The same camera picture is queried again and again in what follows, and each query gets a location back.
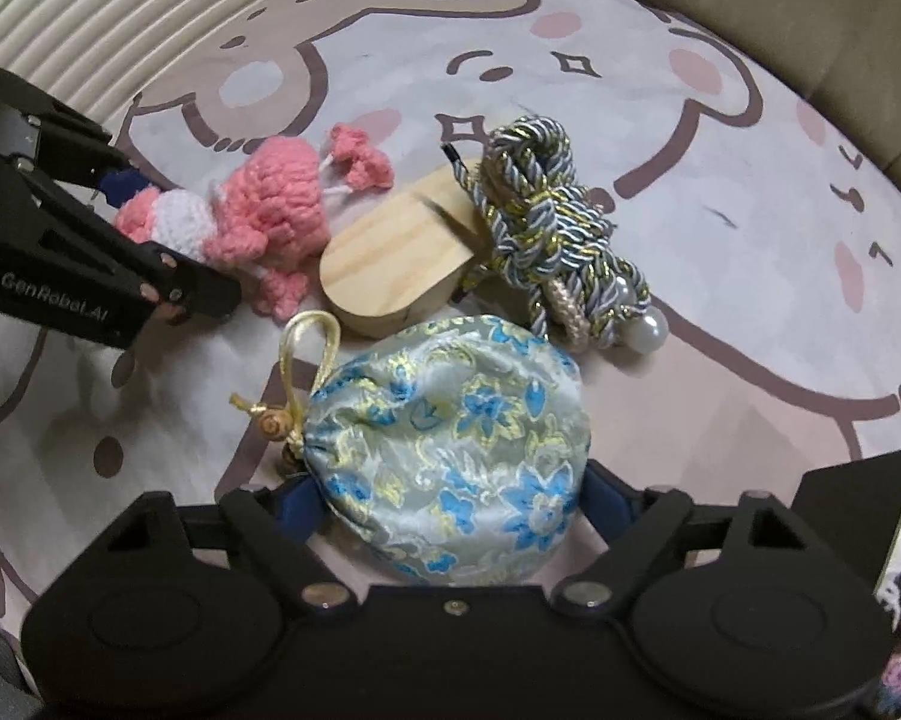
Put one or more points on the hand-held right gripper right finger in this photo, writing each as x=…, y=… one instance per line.
x=612, y=506

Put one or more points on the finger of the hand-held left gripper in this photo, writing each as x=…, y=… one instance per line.
x=173, y=277
x=68, y=142

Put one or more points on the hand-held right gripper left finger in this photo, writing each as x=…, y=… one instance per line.
x=300, y=514

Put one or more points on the pink crochet toy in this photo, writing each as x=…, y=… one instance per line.
x=270, y=195

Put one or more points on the blue floral satin pouch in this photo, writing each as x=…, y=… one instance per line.
x=450, y=450

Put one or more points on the oval wooden box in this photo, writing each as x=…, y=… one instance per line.
x=390, y=262

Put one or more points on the white ribbed cushion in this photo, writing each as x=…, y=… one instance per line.
x=120, y=15

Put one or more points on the bear printed mat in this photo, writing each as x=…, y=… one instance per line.
x=645, y=90

